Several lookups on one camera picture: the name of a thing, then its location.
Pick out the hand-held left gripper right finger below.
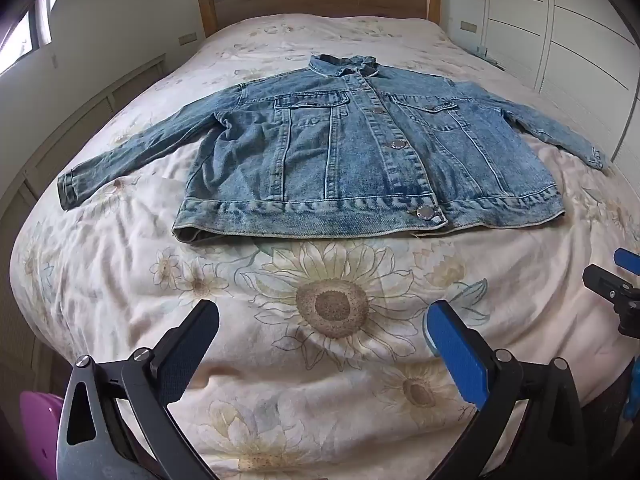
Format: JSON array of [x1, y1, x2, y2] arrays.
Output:
[[425, 300, 589, 480]]

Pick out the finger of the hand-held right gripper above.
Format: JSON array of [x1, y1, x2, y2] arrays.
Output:
[[582, 264, 640, 311], [614, 247, 640, 277]]

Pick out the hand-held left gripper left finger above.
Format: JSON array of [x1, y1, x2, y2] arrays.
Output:
[[56, 299, 220, 480]]

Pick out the blue denim jacket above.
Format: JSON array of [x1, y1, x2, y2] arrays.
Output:
[[56, 53, 609, 244]]

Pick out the bed with floral sheet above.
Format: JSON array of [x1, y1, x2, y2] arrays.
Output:
[[10, 14, 640, 480]]

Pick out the purple plastic stool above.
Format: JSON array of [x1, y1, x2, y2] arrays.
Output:
[[20, 391, 66, 480]]

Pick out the white wardrobe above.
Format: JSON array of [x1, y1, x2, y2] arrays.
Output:
[[482, 0, 640, 161]]

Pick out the window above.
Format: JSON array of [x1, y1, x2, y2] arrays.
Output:
[[0, 0, 77, 77]]

